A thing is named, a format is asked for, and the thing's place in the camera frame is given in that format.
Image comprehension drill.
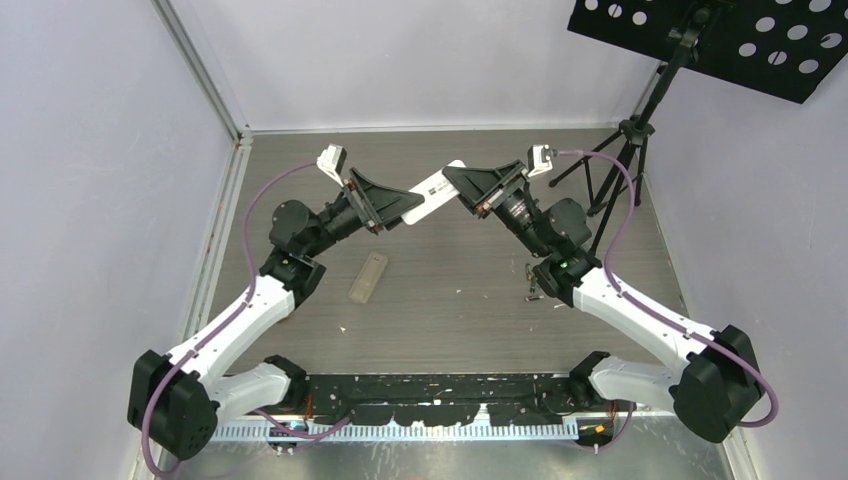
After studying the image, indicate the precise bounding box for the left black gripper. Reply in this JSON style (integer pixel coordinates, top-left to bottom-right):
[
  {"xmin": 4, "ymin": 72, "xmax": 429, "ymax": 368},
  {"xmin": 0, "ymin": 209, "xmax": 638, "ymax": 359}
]
[{"xmin": 304, "ymin": 169, "xmax": 424, "ymax": 260}]

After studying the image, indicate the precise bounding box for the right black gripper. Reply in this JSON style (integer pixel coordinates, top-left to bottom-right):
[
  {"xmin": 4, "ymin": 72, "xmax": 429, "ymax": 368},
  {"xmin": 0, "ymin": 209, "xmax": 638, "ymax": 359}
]
[{"xmin": 441, "ymin": 160, "xmax": 551, "ymax": 259}]

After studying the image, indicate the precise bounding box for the white remote control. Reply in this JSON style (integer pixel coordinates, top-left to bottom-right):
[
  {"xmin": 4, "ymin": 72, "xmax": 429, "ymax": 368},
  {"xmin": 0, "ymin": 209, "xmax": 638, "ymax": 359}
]
[{"xmin": 401, "ymin": 159, "xmax": 465, "ymax": 225}]

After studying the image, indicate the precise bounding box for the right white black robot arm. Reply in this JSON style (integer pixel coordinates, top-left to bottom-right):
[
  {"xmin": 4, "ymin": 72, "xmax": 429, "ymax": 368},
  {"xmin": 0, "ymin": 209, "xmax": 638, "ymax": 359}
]
[{"xmin": 442, "ymin": 161, "xmax": 779, "ymax": 443}]

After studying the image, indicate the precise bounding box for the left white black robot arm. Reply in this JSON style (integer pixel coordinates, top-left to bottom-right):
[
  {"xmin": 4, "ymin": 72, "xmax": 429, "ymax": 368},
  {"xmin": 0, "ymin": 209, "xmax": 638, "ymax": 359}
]
[{"xmin": 127, "ymin": 169, "xmax": 427, "ymax": 474}]

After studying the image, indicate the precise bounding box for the translucent beige remote cover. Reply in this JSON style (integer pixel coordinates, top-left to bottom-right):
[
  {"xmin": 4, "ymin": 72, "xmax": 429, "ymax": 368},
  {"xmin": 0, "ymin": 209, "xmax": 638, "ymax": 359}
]
[{"xmin": 348, "ymin": 252, "xmax": 389, "ymax": 304}]

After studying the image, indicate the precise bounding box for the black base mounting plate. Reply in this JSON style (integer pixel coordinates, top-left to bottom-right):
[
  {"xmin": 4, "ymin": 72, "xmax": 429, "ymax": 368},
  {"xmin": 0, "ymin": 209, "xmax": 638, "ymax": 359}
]
[{"xmin": 262, "ymin": 373, "xmax": 624, "ymax": 427}]

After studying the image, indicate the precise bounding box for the black music stand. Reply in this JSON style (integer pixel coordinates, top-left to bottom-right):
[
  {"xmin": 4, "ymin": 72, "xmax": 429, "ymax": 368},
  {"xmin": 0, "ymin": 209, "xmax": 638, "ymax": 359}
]
[{"xmin": 548, "ymin": 0, "xmax": 848, "ymax": 256}]

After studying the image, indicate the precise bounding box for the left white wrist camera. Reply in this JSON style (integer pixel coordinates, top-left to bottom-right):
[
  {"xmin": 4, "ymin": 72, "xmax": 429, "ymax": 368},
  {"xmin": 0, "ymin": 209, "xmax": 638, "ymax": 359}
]
[{"xmin": 316, "ymin": 144, "xmax": 347, "ymax": 187}]

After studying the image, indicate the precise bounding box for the aluminium corner frame post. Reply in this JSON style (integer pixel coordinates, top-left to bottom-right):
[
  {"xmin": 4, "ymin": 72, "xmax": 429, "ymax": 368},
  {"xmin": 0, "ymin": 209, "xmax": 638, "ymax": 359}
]
[{"xmin": 152, "ymin": 0, "xmax": 254, "ymax": 147}]

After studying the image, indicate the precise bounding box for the perforated metal cable tray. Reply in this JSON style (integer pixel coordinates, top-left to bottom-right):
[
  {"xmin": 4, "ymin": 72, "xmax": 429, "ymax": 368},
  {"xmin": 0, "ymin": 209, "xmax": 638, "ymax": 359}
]
[{"xmin": 210, "ymin": 418, "xmax": 579, "ymax": 443}]

